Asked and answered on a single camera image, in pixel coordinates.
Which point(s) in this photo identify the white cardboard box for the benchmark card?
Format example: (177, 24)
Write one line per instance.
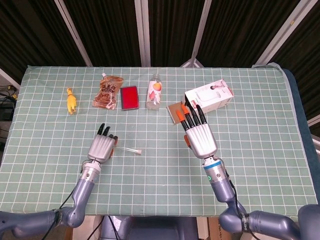
(210, 97)

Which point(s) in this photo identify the dark pleated curtain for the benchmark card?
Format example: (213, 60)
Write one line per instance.
(112, 30)

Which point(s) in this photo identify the clear plastic bottle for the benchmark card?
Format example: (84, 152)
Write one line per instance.
(153, 97)

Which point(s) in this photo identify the glass test tube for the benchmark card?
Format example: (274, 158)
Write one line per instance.
(127, 150)

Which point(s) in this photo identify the blue padded table edge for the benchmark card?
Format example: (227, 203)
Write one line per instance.
(300, 105)

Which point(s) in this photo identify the grey robot torso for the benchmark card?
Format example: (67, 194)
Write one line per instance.
(160, 228)

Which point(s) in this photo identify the red ink pad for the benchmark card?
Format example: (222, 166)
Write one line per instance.
(129, 98)

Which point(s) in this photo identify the white stopper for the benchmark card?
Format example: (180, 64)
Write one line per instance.
(139, 151)

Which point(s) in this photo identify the brown cardboard floor box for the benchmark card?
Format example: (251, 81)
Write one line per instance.
(213, 228)

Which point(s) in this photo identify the yellow rubber chicken toy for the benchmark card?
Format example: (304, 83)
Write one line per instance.
(71, 102)

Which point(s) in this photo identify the white metal frame post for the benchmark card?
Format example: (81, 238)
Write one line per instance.
(143, 32)
(75, 35)
(198, 37)
(280, 35)
(10, 77)

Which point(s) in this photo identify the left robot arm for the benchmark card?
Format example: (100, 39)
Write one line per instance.
(82, 190)

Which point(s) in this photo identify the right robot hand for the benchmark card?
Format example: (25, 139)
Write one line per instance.
(201, 140)

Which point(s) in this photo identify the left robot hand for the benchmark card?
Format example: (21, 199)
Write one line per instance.
(100, 148)

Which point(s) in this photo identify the green checked tablecloth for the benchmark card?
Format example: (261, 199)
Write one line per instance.
(160, 180)

